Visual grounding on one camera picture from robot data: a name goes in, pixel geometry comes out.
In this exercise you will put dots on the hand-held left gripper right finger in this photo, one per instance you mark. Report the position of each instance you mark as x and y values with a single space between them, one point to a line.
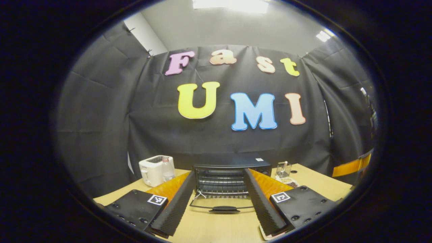
265 202

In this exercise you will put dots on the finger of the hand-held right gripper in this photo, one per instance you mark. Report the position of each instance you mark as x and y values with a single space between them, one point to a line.
351 167

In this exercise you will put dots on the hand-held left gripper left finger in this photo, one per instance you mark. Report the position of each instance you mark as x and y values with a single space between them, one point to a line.
177 207

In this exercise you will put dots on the black electric oven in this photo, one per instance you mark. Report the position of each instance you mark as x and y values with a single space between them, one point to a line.
233 161

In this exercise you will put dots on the white divided bean plate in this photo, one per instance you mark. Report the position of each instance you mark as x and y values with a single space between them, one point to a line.
291 182

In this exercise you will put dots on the clear plastic bottle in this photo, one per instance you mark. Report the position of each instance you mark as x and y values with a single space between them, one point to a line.
167 170

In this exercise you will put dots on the white toaster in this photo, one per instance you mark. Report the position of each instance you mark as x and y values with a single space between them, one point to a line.
152 170

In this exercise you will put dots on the black backdrop cloth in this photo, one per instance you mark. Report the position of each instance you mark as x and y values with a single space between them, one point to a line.
152 135

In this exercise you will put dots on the large ceiling light panel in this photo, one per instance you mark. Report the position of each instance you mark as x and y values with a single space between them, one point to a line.
231 5

